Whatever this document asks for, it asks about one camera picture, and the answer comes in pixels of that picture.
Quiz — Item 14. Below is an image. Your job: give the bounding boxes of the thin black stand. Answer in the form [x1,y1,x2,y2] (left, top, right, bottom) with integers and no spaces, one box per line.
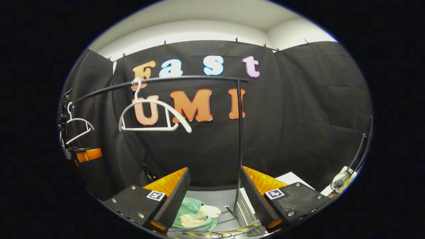
[348,116,373,173]

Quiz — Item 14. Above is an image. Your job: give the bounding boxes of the black floor cables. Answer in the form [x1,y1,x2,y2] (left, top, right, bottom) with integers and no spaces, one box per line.
[209,231,256,239]

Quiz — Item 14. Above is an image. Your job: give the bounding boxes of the white flat board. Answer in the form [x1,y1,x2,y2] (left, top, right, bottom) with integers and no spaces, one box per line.
[275,172,314,190]

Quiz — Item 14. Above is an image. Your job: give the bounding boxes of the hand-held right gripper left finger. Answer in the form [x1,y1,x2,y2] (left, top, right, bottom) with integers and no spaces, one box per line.
[104,167,192,233]

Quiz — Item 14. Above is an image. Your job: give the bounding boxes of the row of black clips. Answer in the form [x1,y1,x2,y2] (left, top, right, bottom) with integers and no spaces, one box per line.
[88,38,311,62]

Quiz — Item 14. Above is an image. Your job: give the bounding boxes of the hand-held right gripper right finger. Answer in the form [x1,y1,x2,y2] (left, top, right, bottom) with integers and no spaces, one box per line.
[240,166,332,232]

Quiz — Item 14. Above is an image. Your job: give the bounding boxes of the black backdrop cloth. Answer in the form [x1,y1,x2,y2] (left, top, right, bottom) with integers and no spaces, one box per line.
[60,40,373,203]

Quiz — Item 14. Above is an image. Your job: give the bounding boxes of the aluminium frame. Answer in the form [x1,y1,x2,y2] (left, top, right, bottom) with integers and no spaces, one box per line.
[237,188,263,229]

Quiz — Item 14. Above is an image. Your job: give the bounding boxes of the green laundry hamper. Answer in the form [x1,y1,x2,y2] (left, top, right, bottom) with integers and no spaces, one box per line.
[171,198,218,232]

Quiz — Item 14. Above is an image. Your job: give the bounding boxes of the black clothes rack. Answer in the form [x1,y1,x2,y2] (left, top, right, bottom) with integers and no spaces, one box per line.
[71,76,250,219]

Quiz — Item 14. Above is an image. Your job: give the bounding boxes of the white plastic hanger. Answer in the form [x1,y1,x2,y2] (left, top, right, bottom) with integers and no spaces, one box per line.
[65,102,95,145]
[119,77,192,134]

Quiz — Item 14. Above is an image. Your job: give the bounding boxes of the clear rounded object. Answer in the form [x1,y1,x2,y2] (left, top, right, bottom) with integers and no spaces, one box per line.
[330,166,358,194]

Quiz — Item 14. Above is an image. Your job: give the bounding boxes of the cream shirt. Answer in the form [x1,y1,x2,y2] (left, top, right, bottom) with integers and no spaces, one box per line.
[179,205,222,228]

